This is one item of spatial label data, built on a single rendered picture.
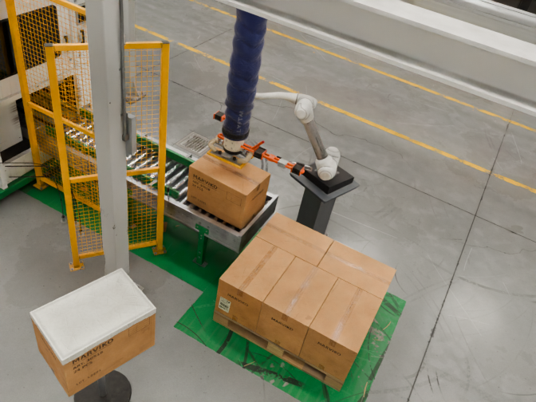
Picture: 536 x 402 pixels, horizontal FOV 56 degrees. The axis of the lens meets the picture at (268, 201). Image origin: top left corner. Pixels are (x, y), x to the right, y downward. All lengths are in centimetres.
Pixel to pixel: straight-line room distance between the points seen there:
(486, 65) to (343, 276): 312
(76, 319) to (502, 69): 263
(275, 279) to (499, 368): 218
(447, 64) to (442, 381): 363
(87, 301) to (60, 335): 27
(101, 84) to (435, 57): 227
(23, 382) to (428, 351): 329
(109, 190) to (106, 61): 98
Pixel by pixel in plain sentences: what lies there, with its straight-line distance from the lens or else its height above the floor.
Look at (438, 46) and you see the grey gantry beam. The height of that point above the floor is 316.
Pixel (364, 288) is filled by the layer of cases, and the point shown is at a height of 54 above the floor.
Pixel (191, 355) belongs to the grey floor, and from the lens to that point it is 427.
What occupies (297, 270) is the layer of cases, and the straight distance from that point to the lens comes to 422.
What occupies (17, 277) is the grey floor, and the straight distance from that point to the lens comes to 489.
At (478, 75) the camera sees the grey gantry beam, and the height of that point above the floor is 313.
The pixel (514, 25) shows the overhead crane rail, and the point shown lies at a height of 318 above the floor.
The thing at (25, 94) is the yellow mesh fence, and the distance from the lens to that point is 512.
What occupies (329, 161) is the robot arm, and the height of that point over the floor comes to 111.
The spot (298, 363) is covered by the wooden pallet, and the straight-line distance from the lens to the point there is 433.
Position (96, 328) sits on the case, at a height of 102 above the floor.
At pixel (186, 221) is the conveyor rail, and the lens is 459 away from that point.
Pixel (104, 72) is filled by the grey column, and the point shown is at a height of 213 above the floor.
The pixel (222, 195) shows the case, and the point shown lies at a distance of 434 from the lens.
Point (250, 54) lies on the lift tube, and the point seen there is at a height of 207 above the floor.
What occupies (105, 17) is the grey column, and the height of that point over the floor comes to 246.
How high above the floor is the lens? 362
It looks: 40 degrees down
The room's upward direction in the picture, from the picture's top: 12 degrees clockwise
